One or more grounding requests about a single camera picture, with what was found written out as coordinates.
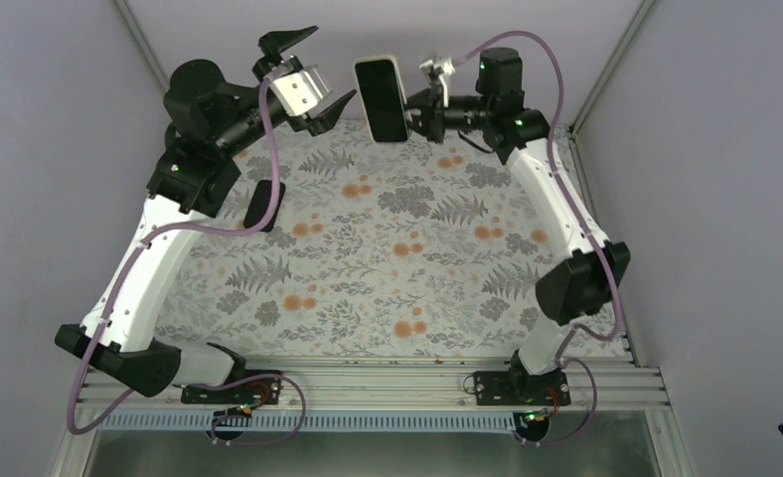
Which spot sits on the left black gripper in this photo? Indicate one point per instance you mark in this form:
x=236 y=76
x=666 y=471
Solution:
x=272 y=45

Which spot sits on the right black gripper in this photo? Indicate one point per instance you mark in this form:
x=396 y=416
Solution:
x=430 y=122

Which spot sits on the black phone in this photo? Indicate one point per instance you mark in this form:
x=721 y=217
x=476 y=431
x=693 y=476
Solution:
x=259 y=203
x=383 y=99

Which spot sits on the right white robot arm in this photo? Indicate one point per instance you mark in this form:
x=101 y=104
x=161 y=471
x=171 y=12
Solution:
x=580 y=294

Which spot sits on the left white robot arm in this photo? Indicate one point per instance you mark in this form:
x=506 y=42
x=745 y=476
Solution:
x=211 y=121

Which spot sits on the black phone on table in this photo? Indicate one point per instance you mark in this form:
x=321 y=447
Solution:
x=259 y=203

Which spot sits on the floral patterned table mat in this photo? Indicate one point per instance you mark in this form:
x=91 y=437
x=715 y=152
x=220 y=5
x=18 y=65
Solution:
x=378 y=250

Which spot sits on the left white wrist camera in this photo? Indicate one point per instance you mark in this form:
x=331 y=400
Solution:
x=301 y=91

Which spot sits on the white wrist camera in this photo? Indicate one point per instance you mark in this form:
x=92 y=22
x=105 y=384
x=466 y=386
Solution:
x=438 y=70
x=301 y=91

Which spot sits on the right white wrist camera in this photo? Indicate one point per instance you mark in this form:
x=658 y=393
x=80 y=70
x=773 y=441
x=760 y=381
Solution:
x=438 y=70

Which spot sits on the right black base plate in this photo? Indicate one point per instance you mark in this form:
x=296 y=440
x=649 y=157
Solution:
x=495 y=388

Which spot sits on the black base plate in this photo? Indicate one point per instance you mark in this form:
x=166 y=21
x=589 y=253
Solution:
x=495 y=388
x=256 y=388

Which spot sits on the aluminium rail frame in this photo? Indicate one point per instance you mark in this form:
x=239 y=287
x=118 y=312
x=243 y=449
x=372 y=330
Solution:
x=440 y=384

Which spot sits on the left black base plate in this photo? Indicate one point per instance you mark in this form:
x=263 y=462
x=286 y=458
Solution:
x=256 y=388

